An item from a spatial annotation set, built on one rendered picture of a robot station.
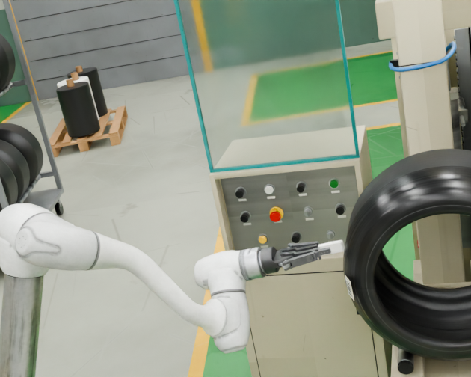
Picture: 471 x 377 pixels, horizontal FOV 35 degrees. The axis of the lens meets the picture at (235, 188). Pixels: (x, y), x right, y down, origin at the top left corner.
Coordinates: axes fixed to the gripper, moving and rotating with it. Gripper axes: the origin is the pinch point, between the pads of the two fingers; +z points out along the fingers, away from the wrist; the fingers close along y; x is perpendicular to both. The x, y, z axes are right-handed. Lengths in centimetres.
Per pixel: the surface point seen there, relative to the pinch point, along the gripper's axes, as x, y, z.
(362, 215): -10.5, -6.8, 12.0
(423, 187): -15.7, -9.2, 29.2
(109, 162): 80, 473, -303
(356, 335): 65, 57, -14
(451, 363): 46, 4, 23
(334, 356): 73, 57, -25
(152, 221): 95, 313, -204
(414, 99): -28.7, 25.6, 30.3
